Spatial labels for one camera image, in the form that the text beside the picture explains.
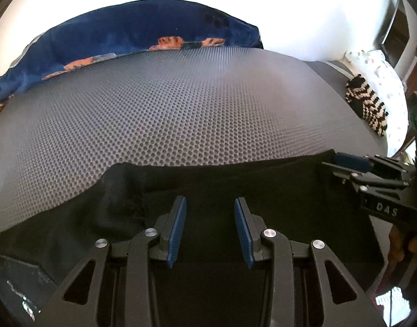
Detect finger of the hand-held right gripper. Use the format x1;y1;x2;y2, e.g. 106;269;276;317
333;153;413;178
322;162;410;192

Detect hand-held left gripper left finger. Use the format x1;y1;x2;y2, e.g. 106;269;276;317
41;196;187;327

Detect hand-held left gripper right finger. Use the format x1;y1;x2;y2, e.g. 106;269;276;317
234;197;376;327

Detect black pants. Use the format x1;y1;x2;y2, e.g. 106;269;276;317
0;148;383;327

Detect person's right hand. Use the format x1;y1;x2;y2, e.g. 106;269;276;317
388;226;417;264

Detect black and white striped knit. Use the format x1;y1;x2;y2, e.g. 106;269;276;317
345;75;389;138

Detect white patterned cloth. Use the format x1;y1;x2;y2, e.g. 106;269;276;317
345;49;409;159

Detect grey mesh mat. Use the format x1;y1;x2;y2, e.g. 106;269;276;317
0;48;389;239

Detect blue floral blanket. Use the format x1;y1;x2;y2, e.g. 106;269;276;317
0;5;265;120

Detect dark wooden door frame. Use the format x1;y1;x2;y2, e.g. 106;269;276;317
379;0;417;89

